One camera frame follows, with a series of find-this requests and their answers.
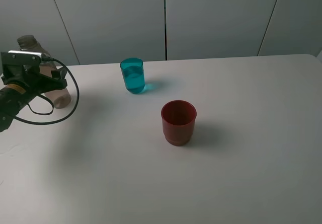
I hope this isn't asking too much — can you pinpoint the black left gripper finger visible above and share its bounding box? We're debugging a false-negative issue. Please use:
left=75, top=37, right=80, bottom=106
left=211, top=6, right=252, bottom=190
left=37, top=74, right=67, bottom=91
left=51, top=67, right=66, bottom=80

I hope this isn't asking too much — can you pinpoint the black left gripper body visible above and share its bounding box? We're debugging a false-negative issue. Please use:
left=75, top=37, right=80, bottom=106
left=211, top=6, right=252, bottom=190
left=1, top=64, right=42, bottom=93

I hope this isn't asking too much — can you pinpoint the clear smoky plastic bottle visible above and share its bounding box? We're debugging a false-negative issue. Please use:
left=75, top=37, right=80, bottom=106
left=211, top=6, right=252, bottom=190
left=17, top=35, right=72, bottom=109

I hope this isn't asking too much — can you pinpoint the teal translucent plastic cup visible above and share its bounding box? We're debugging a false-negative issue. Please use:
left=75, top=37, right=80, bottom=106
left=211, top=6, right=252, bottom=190
left=120, top=58, right=145, bottom=94

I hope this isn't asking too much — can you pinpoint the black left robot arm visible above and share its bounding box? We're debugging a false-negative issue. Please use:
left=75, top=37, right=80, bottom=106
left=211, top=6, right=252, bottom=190
left=1, top=64, right=67, bottom=131

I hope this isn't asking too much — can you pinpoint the red plastic cup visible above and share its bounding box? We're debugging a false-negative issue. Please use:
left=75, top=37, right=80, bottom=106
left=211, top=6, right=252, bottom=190
left=160, top=100, right=197, bottom=146

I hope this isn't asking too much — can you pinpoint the black camera cable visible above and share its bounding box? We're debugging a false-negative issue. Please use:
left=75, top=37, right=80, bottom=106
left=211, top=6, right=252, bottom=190
left=12, top=55, right=80, bottom=125

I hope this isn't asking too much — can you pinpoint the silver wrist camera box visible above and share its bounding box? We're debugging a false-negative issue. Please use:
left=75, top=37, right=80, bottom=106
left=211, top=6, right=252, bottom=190
left=1, top=50, right=42, bottom=66

